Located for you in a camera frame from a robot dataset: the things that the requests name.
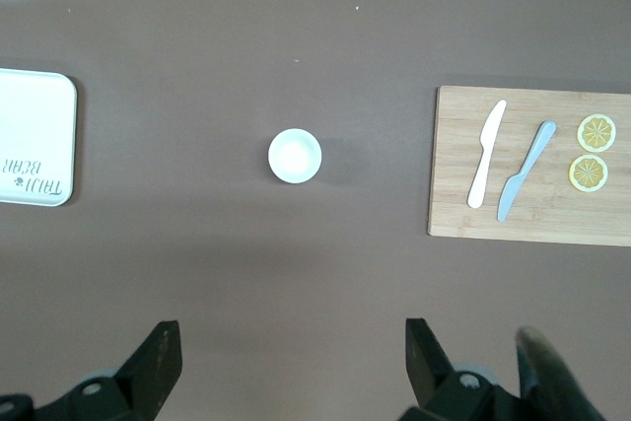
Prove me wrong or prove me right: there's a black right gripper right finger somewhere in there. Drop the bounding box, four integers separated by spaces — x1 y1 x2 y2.
397 316 524 421

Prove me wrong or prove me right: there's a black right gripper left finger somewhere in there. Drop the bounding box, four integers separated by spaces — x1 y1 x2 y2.
0 319 184 421

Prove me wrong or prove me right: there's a white IKEA cup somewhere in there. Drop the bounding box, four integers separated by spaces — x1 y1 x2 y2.
267 127 323 184

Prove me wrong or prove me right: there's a wooden cutting board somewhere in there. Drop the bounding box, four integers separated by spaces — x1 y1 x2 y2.
426 85 631 247

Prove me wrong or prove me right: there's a white plastic knife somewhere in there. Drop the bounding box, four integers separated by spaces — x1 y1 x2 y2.
466 99 508 210

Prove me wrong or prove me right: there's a grey plastic knife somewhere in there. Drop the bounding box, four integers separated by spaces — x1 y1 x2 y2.
496 119 558 223

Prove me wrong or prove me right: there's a yellow lemon slice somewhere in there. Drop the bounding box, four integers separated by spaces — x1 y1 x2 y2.
576 113 618 154
568 154 609 193

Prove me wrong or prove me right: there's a beige bear print tray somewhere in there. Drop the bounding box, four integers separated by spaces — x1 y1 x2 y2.
0 67 79 208

